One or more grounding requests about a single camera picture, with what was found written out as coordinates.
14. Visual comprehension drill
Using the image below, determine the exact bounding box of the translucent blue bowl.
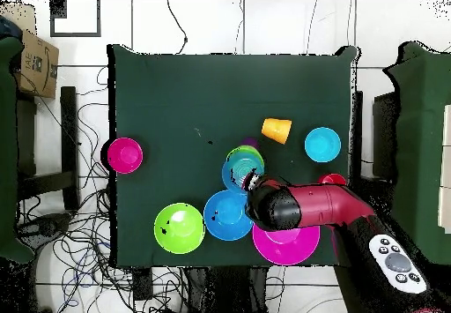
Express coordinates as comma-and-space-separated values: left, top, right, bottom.
221, 151, 266, 195

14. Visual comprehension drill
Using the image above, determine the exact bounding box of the small green bowl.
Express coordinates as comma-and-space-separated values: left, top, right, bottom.
225, 145, 265, 166

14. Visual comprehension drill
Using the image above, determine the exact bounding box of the orange cup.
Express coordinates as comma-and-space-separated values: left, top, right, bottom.
261, 117, 293, 145

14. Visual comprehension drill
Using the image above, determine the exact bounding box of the large blue bowl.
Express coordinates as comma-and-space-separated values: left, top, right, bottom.
203, 190, 255, 242

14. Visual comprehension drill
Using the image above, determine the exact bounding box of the small cyan bowl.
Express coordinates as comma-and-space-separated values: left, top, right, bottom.
304, 126, 343, 163

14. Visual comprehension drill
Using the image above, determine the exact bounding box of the red cup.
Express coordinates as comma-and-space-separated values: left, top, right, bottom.
317, 173, 348, 187

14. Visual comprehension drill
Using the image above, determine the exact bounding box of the large green bowl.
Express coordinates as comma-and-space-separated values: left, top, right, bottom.
153, 202, 206, 255

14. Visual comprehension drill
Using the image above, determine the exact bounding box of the dark green table cloth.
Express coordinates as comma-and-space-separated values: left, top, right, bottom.
107, 43, 361, 269

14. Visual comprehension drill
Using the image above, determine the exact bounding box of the small red bowl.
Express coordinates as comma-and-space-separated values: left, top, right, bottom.
107, 137, 144, 175

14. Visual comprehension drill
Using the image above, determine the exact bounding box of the black box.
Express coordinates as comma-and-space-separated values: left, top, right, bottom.
372, 92, 399, 180

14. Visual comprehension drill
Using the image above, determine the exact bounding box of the green cloth covered table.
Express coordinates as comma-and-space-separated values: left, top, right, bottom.
0, 35, 36, 265
383, 41, 451, 266

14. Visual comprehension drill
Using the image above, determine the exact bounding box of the white box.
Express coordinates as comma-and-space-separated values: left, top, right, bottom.
437, 104, 451, 235

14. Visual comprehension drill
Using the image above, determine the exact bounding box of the cardboard box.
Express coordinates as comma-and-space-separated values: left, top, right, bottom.
13, 28, 60, 100

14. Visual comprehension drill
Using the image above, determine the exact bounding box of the black floor cable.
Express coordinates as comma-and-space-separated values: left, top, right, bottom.
166, 0, 189, 56

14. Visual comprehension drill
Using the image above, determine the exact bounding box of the black bench frame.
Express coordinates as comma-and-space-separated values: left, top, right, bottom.
15, 86, 80, 212

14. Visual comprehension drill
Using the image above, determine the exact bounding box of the black square floor frame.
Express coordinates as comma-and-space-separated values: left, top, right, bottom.
49, 0, 102, 38

